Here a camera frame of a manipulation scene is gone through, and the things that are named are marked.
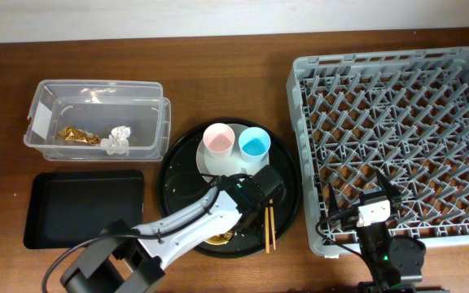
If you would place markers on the round black serving tray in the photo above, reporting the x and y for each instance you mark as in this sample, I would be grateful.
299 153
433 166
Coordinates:
180 184

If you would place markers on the clear plastic waste bin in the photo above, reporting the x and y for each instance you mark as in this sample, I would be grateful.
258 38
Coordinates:
98 106

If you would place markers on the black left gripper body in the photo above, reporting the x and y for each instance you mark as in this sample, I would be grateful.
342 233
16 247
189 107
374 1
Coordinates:
249 220

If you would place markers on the grey dishwasher rack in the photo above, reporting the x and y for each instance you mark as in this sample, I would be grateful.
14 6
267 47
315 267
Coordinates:
405 113

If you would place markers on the blue cup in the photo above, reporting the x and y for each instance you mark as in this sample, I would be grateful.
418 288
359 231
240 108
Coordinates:
254 144

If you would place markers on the right wooden chopstick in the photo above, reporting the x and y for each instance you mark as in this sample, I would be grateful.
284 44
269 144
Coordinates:
272 224

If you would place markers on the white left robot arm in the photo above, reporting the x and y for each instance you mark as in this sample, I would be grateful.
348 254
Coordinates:
124 259

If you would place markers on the light grey plate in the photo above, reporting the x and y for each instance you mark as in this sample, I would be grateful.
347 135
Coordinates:
231 165

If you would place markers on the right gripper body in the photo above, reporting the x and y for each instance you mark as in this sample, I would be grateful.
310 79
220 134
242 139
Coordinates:
363 199

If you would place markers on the wooden chopstick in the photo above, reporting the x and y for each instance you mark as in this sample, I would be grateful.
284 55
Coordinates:
272 224
267 231

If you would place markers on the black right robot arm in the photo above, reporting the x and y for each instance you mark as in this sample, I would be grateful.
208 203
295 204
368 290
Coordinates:
395 262

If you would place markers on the food scraps with rice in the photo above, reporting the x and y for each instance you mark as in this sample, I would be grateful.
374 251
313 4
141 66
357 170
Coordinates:
222 237

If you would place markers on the white napkin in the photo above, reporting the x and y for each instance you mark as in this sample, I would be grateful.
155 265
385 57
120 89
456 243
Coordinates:
117 142

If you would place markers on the black rectangular tray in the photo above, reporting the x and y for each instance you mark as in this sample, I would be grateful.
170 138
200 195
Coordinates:
68 208

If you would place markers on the left wooden chopstick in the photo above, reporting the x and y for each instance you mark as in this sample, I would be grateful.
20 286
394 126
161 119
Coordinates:
267 231

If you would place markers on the yellow bowl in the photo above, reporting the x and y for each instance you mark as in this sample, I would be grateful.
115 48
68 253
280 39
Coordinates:
208 241

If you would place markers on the pink cup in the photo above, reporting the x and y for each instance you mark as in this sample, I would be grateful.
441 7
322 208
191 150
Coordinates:
219 140

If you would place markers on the brown snack wrapper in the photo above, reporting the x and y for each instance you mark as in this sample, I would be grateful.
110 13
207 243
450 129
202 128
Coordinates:
71 134

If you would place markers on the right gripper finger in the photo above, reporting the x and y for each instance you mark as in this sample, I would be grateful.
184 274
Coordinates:
390 191
333 203

